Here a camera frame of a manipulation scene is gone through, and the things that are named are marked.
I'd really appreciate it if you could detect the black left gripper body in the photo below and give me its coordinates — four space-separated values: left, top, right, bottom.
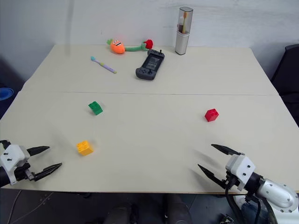
10 162 36 185

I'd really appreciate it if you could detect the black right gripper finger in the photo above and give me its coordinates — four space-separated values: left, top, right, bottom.
211 144 245 157
197 164 227 189

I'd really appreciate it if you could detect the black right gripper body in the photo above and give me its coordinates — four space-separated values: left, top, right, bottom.
221 170 242 191

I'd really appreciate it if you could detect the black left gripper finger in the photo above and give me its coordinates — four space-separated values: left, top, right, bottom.
34 162 63 182
26 146 50 157

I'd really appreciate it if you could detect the red toy brick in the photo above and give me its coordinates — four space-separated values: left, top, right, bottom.
204 108 220 123

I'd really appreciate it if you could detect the yellow toy brick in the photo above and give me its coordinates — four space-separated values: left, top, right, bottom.
76 140 94 156

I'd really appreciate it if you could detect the blue bowl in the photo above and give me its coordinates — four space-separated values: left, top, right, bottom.
0 87 14 102

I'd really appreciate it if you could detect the green toy brick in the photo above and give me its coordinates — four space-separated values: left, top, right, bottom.
88 100 104 116

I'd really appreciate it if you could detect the black chair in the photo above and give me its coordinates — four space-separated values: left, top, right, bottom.
270 44 299 128

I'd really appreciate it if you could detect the purple and teal toothbrush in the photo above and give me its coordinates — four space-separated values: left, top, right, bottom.
90 56 118 75

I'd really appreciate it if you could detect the grey handheld game controller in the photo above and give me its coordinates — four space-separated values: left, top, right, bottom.
135 49 166 81

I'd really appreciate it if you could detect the silver toothbrush travel case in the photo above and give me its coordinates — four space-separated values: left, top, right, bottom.
175 7 194 56

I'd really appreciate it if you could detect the orange carrot plush toy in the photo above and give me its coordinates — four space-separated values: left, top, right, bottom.
107 38 126 56

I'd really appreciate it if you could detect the red plush flower green stem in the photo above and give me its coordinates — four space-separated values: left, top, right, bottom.
125 39 155 53

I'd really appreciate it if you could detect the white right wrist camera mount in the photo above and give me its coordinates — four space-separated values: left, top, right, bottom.
225 154 256 191

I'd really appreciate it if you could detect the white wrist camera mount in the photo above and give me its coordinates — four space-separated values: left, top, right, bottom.
225 154 256 191
0 144 30 185

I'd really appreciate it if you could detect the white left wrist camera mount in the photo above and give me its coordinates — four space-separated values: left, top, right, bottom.
0 144 30 185

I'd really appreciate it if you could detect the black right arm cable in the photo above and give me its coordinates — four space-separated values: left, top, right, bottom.
225 184 275 224

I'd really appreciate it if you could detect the white floor cable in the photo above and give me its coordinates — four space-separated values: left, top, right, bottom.
4 189 24 224

